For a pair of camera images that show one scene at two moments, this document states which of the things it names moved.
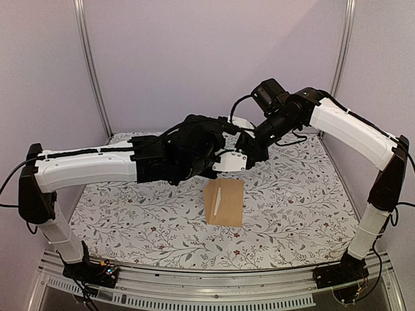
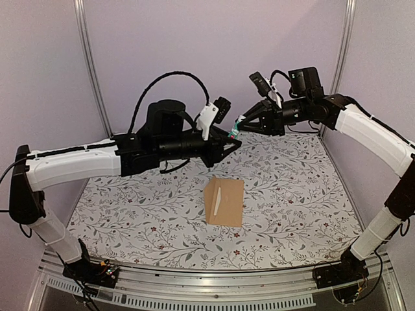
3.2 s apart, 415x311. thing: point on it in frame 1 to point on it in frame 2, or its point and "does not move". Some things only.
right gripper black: x=256 y=153 to x=272 y=118
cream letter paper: x=218 y=200 does not move
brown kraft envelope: x=229 y=212 does not move
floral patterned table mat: x=297 y=212 does not move
